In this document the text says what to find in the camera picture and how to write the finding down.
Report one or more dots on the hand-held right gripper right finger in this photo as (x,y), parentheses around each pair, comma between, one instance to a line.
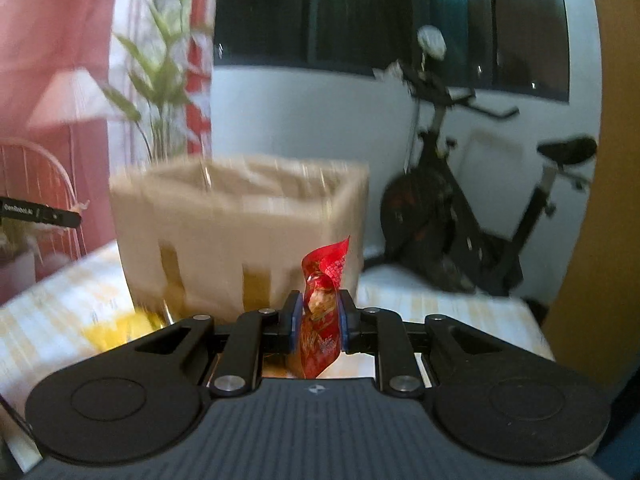
(350,330)

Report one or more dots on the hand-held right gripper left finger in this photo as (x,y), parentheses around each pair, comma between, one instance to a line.
(280,322)

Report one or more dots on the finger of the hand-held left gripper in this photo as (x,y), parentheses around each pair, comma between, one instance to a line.
(60,216)

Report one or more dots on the red snack packet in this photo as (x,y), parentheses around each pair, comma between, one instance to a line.
(320,310)

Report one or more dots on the checked yellow tablecloth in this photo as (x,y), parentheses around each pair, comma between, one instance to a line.
(450,300)

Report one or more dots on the yellow snack packet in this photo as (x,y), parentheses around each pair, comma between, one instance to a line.
(120,332)

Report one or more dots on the black exercise bike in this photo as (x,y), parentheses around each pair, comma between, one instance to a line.
(430,210)

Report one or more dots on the crumpled plastic bag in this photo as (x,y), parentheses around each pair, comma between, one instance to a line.
(387,72)

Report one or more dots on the wooden door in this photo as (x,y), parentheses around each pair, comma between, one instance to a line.
(600,210)

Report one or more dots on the white bag on pole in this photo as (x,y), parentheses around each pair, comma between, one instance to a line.
(431,42)

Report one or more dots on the dark window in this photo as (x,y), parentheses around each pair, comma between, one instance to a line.
(350,10)

